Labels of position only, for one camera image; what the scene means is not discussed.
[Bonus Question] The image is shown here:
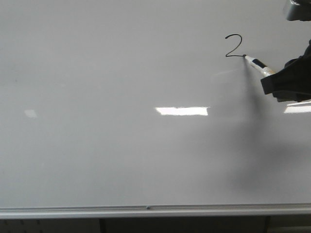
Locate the large white whiteboard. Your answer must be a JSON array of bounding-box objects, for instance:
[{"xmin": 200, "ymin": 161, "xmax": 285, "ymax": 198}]
[{"xmin": 0, "ymin": 0, "xmax": 311, "ymax": 208}]

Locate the aluminium whiteboard marker tray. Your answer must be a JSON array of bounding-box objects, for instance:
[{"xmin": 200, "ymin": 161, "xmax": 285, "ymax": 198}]
[{"xmin": 0, "ymin": 203, "xmax": 311, "ymax": 219}]

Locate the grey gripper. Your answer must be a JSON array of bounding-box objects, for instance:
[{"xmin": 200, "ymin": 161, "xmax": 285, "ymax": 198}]
[{"xmin": 260, "ymin": 0, "xmax": 311, "ymax": 102}]

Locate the white black whiteboard marker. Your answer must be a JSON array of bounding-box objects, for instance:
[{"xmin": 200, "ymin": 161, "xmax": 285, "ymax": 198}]
[{"xmin": 243, "ymin": 54, "xmax": 275, "ymax": 77}]

